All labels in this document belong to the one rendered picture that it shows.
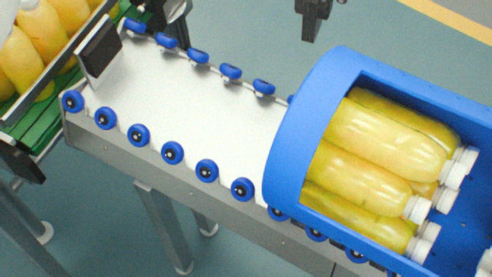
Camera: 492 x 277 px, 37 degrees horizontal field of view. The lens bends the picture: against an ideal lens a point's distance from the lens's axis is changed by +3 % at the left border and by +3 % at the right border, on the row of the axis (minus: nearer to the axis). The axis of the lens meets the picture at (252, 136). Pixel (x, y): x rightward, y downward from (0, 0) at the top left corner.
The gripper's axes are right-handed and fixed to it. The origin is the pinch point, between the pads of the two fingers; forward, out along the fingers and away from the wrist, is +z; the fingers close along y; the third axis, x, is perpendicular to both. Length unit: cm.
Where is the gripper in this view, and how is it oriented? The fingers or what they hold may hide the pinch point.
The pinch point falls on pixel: (312, 12)
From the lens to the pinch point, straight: 79.3
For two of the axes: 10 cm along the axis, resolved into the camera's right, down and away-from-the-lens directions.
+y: 9.4, 2.7, -1.8
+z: 0.3, 4.7, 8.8
